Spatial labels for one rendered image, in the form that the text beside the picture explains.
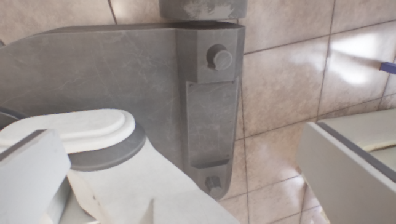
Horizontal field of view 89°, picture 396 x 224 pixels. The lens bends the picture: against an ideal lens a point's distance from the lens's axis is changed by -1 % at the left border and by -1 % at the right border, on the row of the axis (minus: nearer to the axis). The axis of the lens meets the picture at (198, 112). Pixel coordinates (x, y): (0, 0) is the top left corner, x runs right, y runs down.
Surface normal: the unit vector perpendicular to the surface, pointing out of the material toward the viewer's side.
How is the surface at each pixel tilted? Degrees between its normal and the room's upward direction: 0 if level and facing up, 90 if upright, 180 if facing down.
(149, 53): 0
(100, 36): 0
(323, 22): 0
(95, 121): 90
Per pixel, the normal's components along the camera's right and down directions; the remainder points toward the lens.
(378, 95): 0.24, 0.46
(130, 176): 0.00, -0.88
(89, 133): 0.16, -0.30
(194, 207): -0.11, -0.99
